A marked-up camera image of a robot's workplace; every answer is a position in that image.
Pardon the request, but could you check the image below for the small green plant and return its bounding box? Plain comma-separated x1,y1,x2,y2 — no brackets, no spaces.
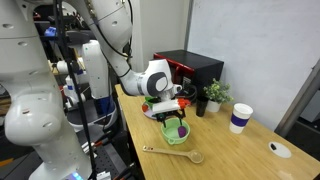
203,79,233,112

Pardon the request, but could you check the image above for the black cup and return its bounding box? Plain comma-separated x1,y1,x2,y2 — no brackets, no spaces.
196,96,208,117

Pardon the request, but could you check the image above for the white blue paper cup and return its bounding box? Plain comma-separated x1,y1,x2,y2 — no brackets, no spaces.
229,103,253,134

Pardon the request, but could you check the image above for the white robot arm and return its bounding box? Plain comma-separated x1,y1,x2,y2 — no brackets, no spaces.
66,0,180,124

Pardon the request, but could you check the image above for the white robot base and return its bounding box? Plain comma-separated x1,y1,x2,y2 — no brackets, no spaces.
0,0,92,180

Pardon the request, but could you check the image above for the white round table grommet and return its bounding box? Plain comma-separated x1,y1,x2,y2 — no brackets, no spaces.
268,141,292,158

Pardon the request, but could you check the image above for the purple toy vegetable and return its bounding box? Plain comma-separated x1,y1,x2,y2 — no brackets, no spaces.
178,126,187,138

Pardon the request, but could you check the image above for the red black microwave oven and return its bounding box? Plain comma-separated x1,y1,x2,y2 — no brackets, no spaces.
153,50,224,97

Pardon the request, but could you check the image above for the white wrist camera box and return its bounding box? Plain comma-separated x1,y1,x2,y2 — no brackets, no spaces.
152,98,191,114

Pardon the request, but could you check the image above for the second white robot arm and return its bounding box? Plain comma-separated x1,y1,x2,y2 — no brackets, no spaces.
57,40,118,128

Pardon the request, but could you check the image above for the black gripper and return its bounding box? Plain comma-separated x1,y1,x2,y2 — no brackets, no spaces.
155,110,185,128

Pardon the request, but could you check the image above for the bright green bowl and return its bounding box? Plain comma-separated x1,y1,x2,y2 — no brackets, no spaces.
145,97,161,105

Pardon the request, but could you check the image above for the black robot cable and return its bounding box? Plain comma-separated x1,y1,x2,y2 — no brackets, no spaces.
53,0,98,180

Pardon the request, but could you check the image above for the mint green bowl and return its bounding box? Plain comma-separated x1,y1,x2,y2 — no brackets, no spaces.
161,118,190,145

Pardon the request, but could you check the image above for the white round plate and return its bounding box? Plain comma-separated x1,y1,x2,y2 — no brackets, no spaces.
142,107,156,120

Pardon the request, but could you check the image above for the wooden spoon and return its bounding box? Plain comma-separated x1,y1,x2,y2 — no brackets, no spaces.
142,146,204,164

